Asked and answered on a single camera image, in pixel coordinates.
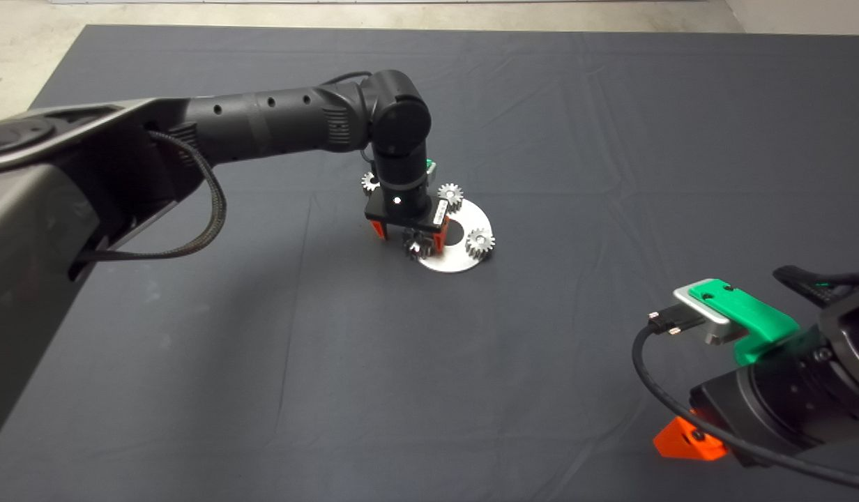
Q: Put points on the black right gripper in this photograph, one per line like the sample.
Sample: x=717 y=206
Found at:
x=736 y=411

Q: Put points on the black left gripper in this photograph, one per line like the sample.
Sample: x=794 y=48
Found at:
x=408 y=222

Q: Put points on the large steel gear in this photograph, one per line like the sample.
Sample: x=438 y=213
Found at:
x=417 y=247

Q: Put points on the small steel gear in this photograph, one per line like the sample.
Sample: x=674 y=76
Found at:
x=452 y=197
x=368 y=183
x=480 y=244

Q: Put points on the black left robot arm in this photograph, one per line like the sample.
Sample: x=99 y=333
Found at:
x=262 y=125

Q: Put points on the round metal plate with hole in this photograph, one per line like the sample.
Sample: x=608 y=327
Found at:
x=450 y=261

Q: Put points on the dark grey table cloth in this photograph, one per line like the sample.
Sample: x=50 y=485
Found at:
x=471 y=383

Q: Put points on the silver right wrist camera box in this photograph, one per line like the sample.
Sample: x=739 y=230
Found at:
x=712 y=324

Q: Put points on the green right camera mount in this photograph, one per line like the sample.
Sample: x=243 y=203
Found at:
x=750 y=314

